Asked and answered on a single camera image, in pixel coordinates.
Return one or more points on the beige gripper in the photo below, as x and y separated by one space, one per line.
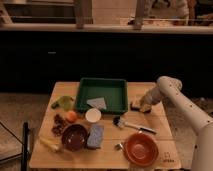
145 107

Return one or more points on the dish brush black handle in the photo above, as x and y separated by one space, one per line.
121 123

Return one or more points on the black chair frame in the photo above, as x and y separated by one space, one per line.
24 154

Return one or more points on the dark purple bowl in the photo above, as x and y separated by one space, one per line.
74 137

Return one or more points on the small metal clip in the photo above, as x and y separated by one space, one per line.
119 146

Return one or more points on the orange fruit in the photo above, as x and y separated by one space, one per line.
71 116

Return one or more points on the wooden black eraser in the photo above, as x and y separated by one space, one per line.
135 105

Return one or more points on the red bowl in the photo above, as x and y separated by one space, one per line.
140 150

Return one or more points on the white cup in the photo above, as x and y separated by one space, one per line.
93 115

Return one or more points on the grey cloth in tray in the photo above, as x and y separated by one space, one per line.
98 103

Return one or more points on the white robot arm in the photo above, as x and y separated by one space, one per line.
199 120

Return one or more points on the brown dried food pile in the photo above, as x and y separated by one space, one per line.
59 125

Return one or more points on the blue sponge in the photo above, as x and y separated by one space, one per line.
95 136

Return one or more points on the green plastic tray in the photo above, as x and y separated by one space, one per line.
113 91

